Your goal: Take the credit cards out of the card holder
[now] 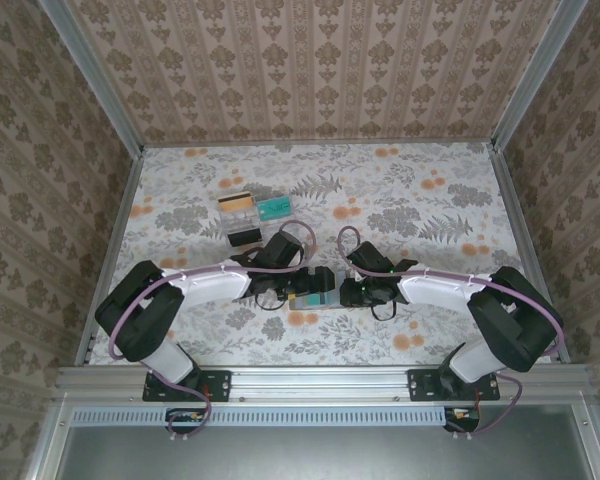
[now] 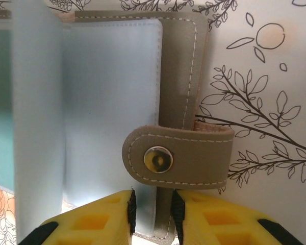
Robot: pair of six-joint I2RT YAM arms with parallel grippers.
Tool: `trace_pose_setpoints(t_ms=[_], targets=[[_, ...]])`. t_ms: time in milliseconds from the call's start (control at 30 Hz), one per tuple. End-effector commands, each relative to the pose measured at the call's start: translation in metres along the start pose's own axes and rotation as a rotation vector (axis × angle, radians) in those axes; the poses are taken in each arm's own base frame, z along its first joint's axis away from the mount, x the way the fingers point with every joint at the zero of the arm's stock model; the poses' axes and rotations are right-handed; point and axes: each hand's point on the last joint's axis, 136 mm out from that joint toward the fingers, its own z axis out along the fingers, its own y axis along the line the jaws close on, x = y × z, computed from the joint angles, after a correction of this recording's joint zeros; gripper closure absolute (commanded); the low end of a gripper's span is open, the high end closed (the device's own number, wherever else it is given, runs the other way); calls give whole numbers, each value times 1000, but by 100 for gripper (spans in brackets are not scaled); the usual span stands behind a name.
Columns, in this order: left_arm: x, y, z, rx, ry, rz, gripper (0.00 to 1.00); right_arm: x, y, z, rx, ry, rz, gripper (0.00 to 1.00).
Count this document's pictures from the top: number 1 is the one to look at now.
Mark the teal plastic card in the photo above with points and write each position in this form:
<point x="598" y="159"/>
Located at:
<point x="317" y="300"/>

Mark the taupe leather card holder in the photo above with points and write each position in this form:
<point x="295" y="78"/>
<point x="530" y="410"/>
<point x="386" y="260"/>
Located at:
<point x="295" y="302"/>

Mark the teal VIP card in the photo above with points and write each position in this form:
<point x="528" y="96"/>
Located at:
<point x="275" y="210"/>

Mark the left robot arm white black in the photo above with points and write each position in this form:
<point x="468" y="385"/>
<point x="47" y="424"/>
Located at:
<point x="205" y="285"/>

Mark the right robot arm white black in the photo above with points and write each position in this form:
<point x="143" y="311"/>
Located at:
<point x="440" y="287"/>

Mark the black plastic card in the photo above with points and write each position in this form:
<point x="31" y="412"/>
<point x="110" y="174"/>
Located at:
<point x="244" y="239"/>

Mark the clear acrylic card organizer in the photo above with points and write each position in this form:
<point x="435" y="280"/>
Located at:
<point x="240" y="220"/>

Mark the gold card with stripe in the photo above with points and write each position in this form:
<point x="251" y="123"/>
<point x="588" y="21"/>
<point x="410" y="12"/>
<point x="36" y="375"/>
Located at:
<point x="235" y="201"/>

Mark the grey sheet metal panel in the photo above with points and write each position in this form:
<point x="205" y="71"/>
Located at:
<point x="320" y="455"/>

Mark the wide aluminium base rail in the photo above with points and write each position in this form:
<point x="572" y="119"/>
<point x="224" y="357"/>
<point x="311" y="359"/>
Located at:
<point x="320" y="385"/>

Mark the thin aluminium table edge rail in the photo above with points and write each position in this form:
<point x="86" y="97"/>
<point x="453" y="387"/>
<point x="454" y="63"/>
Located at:
<point x="320" y="143"/>

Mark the aluminium table side rail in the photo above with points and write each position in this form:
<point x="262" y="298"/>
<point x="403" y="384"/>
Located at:
<point x="522" y="225"/>
<point x="118" y="225"/>

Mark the aluminium frame post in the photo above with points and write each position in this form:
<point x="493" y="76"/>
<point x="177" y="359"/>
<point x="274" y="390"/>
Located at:
<point x="535" y="75"/>
<point x="100" y="80"/>

